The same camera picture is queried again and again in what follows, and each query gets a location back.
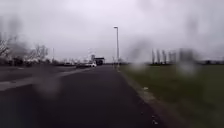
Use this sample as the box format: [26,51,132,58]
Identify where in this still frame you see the dark building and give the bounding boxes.
[92,56,106,66]

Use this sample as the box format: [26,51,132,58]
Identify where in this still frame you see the tall street lamp pole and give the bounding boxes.
[112,25,121,70]

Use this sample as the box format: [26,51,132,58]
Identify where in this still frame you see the white car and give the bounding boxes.
[83,61,98,69]

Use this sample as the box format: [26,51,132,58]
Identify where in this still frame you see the dark asphalt path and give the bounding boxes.
[0,65,167,128]

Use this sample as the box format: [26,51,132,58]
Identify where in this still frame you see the row of tall trees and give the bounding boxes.
[150,48,188,66]

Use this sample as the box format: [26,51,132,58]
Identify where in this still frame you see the grey verge strip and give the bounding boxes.
[116,68,198,128]

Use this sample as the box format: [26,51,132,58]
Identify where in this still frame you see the bare tree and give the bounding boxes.
[0,32,18,65]
[32,44,50,63]

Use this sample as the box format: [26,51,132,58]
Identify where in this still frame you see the green grass field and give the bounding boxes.
[118,63,224,128]

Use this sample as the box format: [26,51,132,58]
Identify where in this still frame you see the grey asphalt road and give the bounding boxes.
[0,64,79,83]

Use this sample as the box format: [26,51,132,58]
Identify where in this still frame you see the pale kerb strip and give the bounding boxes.
[0,67,92,93]

